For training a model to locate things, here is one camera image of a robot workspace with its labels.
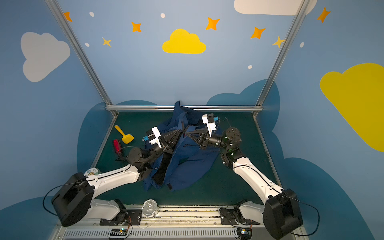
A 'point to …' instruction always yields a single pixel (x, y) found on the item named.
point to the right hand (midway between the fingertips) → (188, 132)
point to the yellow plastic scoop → (126, 138)
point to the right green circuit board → (245, 233)
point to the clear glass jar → (150, 208)
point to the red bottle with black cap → (117, 147)
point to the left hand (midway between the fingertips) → (178, 128)
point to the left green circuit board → (118, 232)
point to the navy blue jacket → (190, 162)
